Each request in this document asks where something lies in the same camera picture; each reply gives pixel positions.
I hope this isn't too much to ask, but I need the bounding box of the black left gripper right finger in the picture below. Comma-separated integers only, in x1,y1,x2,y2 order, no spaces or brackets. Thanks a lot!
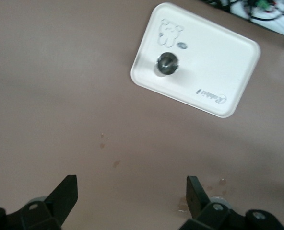
177,176,284,230

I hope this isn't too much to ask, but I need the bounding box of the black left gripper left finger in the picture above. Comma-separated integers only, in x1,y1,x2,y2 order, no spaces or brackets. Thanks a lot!
0,174,78,230

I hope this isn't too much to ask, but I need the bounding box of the small dark round cap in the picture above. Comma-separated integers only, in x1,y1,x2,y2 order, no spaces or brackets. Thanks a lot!
154,51,180,79

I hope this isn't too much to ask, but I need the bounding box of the brown table cover sheet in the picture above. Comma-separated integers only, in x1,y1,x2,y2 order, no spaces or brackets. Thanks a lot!
0,0,284,230

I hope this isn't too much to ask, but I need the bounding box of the cream rabbit print tray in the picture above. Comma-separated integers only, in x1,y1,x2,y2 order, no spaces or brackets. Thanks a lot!
130,1,262,119

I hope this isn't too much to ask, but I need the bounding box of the black cable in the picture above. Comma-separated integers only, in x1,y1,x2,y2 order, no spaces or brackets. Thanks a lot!
246,0,284,23
204,0,244,12

